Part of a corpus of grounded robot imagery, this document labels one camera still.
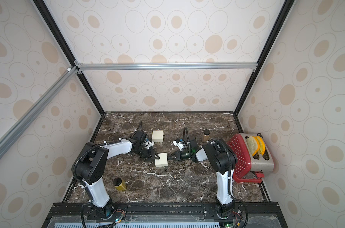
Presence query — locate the horizontal aluminium frame bar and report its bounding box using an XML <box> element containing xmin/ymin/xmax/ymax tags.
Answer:
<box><xmin>78</xmin><ymin>62</ymin><xmax>258</xmax><ymax>71</ymax></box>

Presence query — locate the yellow bread slice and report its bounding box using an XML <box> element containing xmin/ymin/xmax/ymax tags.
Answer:
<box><xmin>256</xmin><ymin>136</ymin><xmax>266</xmax><ymax>155</ymax></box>

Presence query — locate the red perforated rack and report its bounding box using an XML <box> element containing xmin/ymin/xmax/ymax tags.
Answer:
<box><xmin>228</xmin><ymin>134</ymin><xmax>264</xmax><ymax>183</ymax></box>

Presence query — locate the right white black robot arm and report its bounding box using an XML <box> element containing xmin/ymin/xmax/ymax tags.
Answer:
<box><xmin>168</xmin><ymin>127</ymin><xmax>240</xmax><ymax>218</ymax></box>

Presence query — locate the yellow jar black lid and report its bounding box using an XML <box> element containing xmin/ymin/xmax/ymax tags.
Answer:
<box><xmin>113</xmin><ymin>177</ymin><xmax>126</xmax><ymax>192</ymax></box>

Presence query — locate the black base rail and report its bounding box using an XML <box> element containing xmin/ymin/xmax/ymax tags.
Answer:
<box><xmin>43</xmin><ymin>202</ymin><xmax>287</xmax><ymax>228</ymax></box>

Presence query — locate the cream drawer jewelry box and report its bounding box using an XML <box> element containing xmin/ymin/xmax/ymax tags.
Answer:
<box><xmin>152</xmin><ymin>130</ymin><xmax>164</xmax><ymax>142</ymax></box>

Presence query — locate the brown spice bottle black cap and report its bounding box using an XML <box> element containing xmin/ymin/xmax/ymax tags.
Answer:
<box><xmin>202</xmin><ymin>129</ymin><xmax>210</xmax><ymax>143</ymax></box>

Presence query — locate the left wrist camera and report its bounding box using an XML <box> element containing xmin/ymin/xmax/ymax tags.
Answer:
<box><xmin>144</xmin><ymin>138</ymin><xmax>154</xmax><ymax>149</ymax></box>

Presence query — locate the left diagonal aluminium bar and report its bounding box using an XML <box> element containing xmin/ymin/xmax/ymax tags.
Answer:
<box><xmin>0</xmin><ymin>66</ymin><xmax>77</xmax><ymax>159</ymax></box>

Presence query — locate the pale bread slice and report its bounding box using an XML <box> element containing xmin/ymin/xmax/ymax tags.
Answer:
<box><xmin>246</xmin><ymin>136</ymin><xmax>260</xmax><ymax>157</ymax></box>

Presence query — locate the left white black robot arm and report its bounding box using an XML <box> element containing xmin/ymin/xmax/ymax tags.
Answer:
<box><xmin>71</xmin><ymin>122</ymin><xmax>160</xmax><ymax>218</ymax></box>

